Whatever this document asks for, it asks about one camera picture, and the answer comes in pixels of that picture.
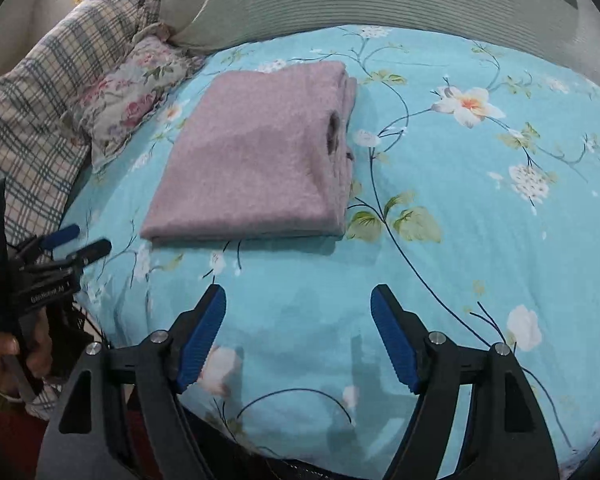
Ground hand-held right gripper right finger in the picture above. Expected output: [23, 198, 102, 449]
[369, 283, 562, 480]

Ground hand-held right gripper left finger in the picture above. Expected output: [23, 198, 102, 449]
[39, 283, 228, 480]

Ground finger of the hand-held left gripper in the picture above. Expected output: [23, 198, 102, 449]
[16, 224, 81, 257]
[64, 239, 113, 267]

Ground pink knitted sweater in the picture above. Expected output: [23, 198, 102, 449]
[140, 60, 358, 247]

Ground person's left hand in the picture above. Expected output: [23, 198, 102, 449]
[0, 305, 57, 402]

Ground blue floral bed sheet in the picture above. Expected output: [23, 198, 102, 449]
[60, 24, 600, 468]

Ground floral pillow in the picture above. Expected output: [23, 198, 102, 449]
[60, 34, 206, 176]

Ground white ribbed blanket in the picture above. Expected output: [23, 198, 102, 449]
[159, 0, 588, 56]

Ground black cable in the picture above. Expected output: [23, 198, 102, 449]
[55, 300, 113, 351]

